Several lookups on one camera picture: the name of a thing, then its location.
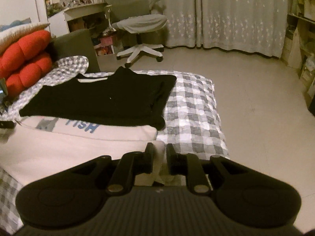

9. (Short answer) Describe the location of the black and white raglan shirt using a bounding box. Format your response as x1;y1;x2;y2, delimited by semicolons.
1;67;177;185

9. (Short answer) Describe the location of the smartphone playing video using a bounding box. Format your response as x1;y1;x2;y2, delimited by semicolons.
0;78;8;103

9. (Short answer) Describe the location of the grey checkered quilt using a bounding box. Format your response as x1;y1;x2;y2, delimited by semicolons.
0;55;231;235

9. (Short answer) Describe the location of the lower red puffy cushion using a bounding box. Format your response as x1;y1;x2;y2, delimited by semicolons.
6;52;52;98

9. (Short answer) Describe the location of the red puffy cushion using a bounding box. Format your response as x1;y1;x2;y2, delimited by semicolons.
1;30;51;78
6;52;52;98

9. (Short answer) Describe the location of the upper red puffy cushion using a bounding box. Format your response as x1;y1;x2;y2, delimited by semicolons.
1;30;51;78

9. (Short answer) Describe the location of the white striped pillow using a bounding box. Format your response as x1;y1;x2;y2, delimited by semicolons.
0;22;50;54

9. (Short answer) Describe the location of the blue plush toy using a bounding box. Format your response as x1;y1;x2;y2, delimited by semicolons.
0;18;32;32

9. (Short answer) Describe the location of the dark grey sofa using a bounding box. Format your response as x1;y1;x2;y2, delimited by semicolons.
45;29;100;73

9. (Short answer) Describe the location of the white desk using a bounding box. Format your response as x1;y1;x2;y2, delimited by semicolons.
48;3;107;37

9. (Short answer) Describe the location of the wooden shelf unit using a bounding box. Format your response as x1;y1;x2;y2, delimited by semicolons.
282;0;314;111

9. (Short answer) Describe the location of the grey star curtain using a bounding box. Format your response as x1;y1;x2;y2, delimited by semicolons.
161;0;289;57

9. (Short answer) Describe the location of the grey office chair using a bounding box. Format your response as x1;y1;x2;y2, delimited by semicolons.
104;0;167;68

